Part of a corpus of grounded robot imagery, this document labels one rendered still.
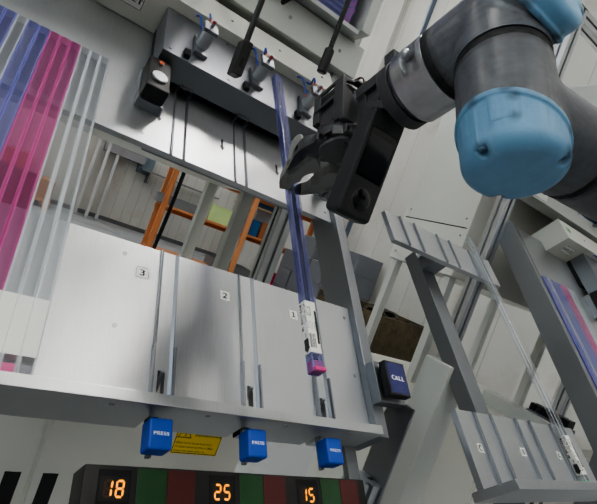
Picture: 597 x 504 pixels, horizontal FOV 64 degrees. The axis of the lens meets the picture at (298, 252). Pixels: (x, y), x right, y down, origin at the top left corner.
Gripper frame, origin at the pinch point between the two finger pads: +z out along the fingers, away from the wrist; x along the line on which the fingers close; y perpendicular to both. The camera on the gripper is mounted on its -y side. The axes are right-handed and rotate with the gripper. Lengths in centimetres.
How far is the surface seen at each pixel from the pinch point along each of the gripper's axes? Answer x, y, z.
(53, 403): 20.7, -28.8, 5.7
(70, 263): 22.0, -14.3, 8.9
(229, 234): -17, 19, 52
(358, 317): -19.8, -10.8, 8.6
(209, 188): -18, 42, 70
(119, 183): -145, 477, 832
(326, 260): -19.1, 1.1, 15.9
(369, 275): -324, 174, 312
